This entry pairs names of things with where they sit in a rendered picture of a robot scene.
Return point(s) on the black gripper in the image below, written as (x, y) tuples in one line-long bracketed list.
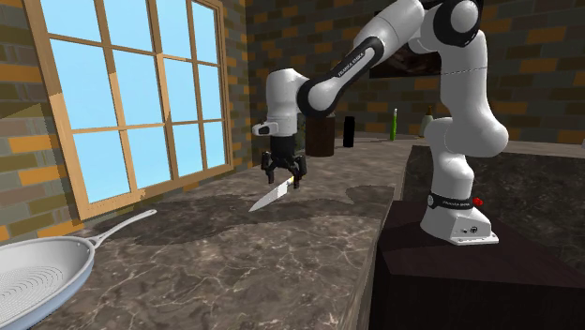
[(283, 148)]

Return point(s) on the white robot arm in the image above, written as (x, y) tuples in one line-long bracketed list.
[(461, 91)]

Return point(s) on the silver kitchen knife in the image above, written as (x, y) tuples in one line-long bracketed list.
[(270, 197)]

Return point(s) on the dark brown cylinder container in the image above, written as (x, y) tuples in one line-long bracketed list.
[(320, 137)]

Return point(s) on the black cylinder bottle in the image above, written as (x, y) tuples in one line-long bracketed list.
[(348, 131)]

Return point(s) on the green slim bottle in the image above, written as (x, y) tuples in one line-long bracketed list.
[(393, 124)]

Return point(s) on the pale bottle with brown top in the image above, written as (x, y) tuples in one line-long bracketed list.
[(427, 121)]

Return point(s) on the wooden framed window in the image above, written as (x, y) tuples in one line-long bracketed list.
[(132, 96)]

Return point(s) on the dark robot stand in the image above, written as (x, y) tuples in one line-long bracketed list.
[(466, 279)]

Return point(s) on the white frying pan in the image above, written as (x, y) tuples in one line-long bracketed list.
[(34, 274)]

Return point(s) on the dark wall picture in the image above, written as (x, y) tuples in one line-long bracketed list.
[(406, 61)]

